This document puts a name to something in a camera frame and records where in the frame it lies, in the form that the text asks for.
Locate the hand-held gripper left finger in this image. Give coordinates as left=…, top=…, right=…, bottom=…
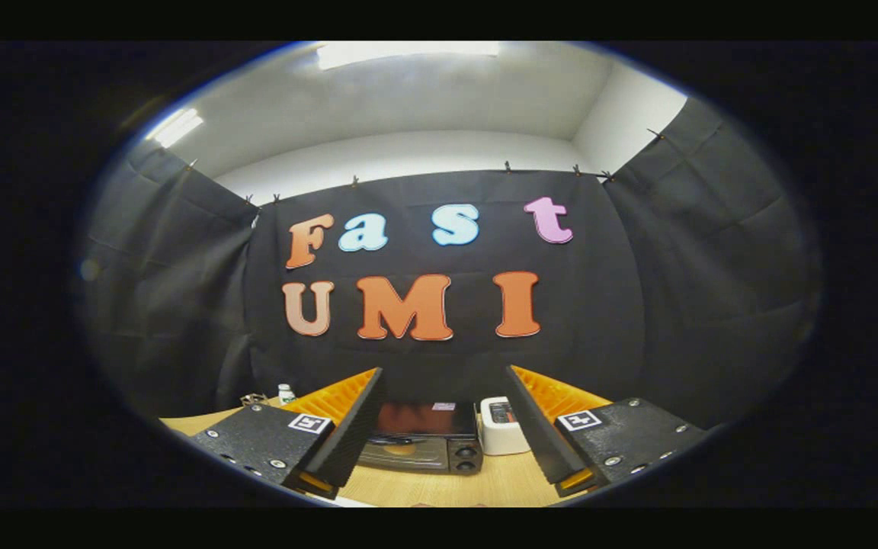
left=187, top=367, right=385, bottom=500

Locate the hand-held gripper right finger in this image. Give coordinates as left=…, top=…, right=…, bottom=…
left=506, top=364, right=710, bottom=498

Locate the black toaster oven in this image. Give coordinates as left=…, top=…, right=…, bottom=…
left=357, top=402, right=484, bottom=476

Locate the white toaster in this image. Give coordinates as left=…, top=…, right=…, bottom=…
left=479, top=396, right=531, bottom=456

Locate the black backdrop cloth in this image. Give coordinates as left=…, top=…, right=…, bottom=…
left=77, top=95, right=821, bottom=432

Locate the small ceiling light panel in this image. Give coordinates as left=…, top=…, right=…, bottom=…
left=146, top=107, right=205, bottom=149

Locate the large ceiling light panel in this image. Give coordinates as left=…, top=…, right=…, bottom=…
left=317, top=41, right=501, bottom=71

